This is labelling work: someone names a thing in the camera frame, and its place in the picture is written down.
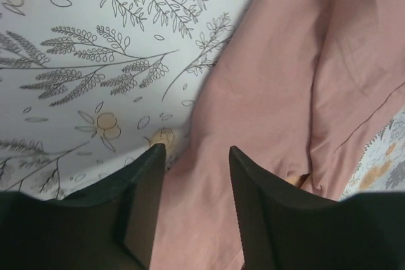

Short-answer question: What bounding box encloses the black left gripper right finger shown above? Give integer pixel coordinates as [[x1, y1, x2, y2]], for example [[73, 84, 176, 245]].
[[229, 147, 404, 270]]

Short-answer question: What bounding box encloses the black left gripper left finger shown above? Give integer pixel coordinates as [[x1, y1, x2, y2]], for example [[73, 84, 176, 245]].
[[1, 144, 166, 269]]

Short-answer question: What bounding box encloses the pink printed t-shirt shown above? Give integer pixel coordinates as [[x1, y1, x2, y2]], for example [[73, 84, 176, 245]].
[[151, 0, 404, 269]]

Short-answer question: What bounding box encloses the floral tablecloth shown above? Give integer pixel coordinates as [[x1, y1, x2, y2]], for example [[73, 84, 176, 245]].
[[0, 0, 405, 203]]

